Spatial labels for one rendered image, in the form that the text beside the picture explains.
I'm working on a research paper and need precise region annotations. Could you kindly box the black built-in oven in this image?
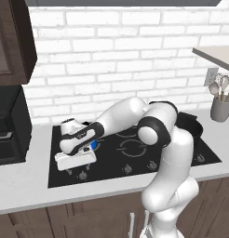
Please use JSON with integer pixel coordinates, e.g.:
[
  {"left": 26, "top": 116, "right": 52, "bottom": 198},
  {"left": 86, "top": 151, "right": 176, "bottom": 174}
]
[{"left": 0, "top": 85, "right": 34, "bottom": 166}]

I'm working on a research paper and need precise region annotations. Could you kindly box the silver cupboard handle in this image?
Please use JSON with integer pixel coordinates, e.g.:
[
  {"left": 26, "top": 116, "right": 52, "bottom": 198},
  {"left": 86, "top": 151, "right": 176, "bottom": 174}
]
[{"left": 128, "top": 211, "right": 136, "bottom": 238}]

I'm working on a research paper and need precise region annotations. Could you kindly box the white wall socket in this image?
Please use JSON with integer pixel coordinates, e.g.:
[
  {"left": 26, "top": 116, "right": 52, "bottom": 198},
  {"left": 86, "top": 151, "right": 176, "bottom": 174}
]
[{"left": 204, "top": 67, "right": 220, "bottom": 87}]

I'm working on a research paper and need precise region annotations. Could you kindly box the grey utensil pot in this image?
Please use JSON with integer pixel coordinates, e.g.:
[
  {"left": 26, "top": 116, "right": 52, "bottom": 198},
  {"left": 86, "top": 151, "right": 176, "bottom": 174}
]
[{"left": 209, "top": 95, "right": 229, "bottom": 123}]

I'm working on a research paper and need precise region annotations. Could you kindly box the black glass hob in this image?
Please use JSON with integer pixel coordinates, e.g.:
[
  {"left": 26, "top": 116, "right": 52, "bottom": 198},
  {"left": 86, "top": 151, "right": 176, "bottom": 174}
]
[{"left": 47, "top": 119, "right": 222, "bottom": 189}]

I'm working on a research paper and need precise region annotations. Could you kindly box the grey metal spoon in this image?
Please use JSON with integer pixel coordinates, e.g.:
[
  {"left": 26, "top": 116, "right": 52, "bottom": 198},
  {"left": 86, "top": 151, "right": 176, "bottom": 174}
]
[{"left": 208, "top": 81, "right": 221, "bottom": 99}]

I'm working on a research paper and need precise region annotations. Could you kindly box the dark brown wall cupboard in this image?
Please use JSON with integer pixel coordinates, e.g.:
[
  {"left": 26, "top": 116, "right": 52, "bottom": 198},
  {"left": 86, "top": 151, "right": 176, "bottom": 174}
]
[{"left": 0, "top": 0, "right": 38, "bottom": 86}]

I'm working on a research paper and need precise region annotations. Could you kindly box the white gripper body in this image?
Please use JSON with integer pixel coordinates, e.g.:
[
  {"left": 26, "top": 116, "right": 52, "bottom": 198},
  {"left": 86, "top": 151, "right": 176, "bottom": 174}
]
[{"left": 54, "top": 151, "right": 98, "bottom": 172}]

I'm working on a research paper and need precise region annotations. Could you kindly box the grey slotted spatula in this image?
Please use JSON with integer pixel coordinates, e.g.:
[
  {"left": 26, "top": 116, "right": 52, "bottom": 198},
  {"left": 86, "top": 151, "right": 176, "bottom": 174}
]
[{"left": 219, "top": 74, "right": 229, "bottom": 102}]

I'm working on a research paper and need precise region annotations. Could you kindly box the beige wall shelf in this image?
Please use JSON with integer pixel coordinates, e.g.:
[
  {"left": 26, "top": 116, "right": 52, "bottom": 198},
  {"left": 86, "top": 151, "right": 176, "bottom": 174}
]
[{"left": 192, "top": 45, "right": 229, "bottom": 73}]

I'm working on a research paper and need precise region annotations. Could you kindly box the brown cupboard door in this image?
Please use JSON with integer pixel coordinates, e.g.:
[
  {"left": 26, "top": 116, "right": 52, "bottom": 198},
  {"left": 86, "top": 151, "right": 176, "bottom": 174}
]
[
  {"left": 46, "top": 191, "right": 146, "bottom": 238},
  {"left": 177, "top": 176, "right": 229, "bottom": 238},
  {"left": 0, "top": 206, "right": 51, "bottom": 238}
]

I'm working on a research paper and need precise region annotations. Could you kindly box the black pan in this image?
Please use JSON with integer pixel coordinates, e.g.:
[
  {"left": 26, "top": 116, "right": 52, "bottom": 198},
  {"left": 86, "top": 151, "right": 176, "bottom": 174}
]
[{"left": 176, "top": 112, "right": 205, "bottom": 147}]

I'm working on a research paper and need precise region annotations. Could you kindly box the grey extractor hood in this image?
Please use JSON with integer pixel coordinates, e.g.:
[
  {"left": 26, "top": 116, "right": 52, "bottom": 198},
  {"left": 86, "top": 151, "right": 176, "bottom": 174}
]
[{"left": 24, "top": 0, "right": 223, "bottom": 7}]

